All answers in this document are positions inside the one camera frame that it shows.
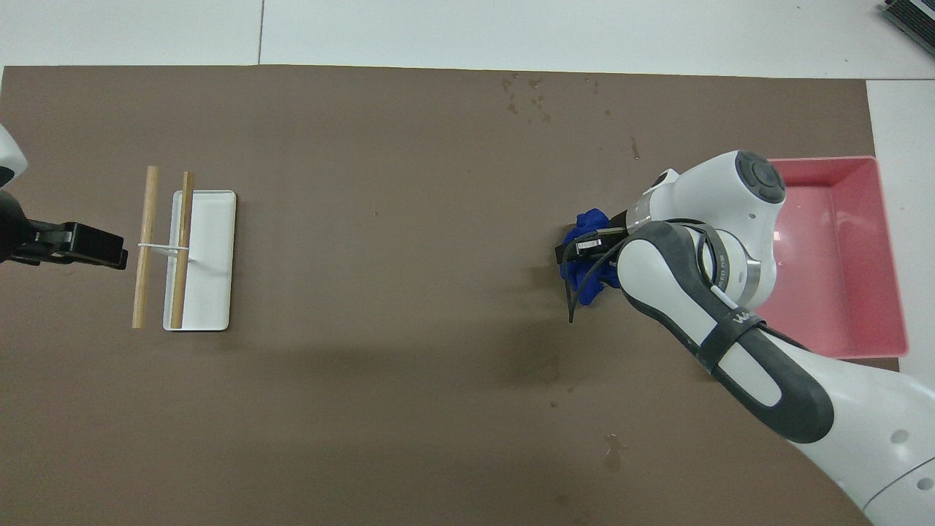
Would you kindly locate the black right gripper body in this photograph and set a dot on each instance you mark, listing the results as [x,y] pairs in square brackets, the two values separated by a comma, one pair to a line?
[619,223]

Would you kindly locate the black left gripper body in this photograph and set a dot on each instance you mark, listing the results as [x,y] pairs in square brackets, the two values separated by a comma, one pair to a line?
[13,230]

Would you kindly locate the blue towel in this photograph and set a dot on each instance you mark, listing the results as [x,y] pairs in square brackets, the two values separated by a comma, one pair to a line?
[592,219]

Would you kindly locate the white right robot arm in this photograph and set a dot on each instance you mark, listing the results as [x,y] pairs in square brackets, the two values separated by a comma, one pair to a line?
[708,197]

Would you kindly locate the white towel rack wooden bars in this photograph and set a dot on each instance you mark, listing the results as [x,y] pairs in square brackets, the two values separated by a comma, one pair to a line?
[208,292]

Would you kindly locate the brown table mat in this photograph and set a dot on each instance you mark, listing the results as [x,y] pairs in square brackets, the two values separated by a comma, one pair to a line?
[365,219]

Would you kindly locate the pink plastic bin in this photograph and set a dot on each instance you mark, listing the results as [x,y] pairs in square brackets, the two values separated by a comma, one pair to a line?
[840,256]

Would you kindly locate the dark grey ribbed device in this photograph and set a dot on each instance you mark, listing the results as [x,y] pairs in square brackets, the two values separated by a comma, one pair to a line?
[917,18]

